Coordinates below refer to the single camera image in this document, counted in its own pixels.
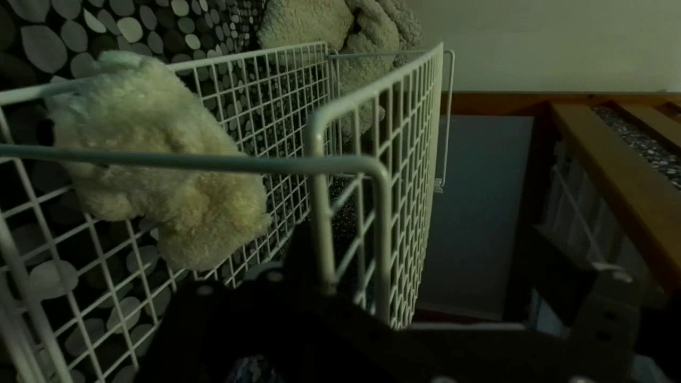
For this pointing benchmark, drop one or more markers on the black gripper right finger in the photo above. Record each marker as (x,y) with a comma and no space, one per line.
(564,273)

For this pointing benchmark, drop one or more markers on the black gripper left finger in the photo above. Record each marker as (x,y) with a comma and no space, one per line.
(305,256)

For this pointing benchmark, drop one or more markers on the cream plush toy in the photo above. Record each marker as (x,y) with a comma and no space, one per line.
(157,162)

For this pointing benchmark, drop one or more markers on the black spotted bedspread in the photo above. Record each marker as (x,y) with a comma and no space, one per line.
(77,34)

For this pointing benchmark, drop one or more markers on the wooden bunk bed frame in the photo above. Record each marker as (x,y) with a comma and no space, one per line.
(625,171)

